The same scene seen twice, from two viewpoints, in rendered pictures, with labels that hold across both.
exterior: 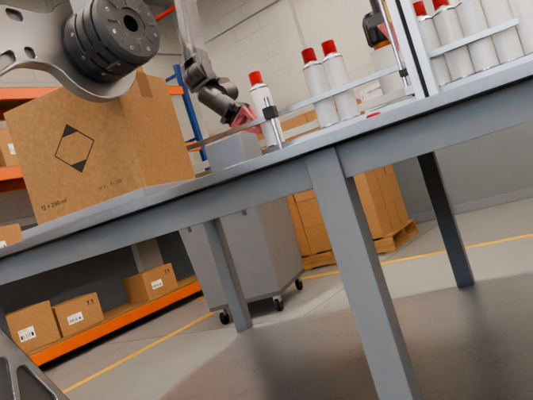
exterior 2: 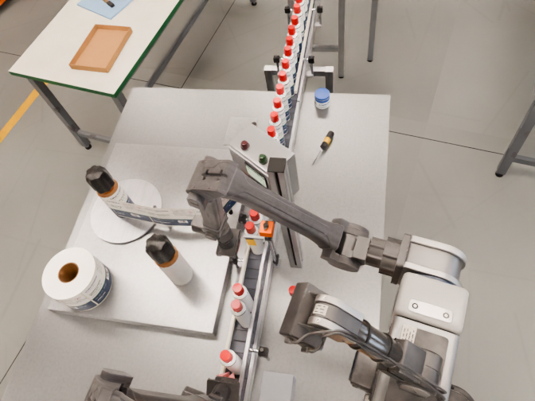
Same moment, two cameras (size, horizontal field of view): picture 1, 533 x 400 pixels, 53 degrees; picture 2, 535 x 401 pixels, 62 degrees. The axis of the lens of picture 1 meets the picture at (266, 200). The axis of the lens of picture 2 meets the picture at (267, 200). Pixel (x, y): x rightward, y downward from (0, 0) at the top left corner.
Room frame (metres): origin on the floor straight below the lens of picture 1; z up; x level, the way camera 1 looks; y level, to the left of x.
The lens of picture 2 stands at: (1.20, 0.27, 2.44)
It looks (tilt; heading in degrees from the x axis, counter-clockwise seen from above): 59 degrees down; 268
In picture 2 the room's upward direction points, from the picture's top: 15 degrees counter-clockwise
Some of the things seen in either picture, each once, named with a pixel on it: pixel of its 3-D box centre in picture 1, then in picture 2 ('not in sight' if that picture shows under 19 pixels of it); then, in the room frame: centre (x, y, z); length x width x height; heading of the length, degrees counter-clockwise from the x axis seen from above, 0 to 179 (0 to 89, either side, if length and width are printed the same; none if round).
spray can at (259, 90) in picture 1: (265, 109); (232, 361); (1.43, -0.07, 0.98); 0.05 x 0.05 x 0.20
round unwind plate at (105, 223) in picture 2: not in sight; (126, 210); (1.75, -0.82, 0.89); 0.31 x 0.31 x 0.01
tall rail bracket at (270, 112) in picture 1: (278, 129); (259, 354); (1.35, -0.08, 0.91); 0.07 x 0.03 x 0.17; 155
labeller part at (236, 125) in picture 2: not in sight; (240, 131); (1.18, -0.83, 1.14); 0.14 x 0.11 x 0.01; 65
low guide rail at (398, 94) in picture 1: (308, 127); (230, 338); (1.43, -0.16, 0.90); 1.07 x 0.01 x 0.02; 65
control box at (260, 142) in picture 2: not in sight; (264, 168); (1.15, -0.47, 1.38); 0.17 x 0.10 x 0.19; 120
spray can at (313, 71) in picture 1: (319, 88); (241, 313); (1.36, -0.21, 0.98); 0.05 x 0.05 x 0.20
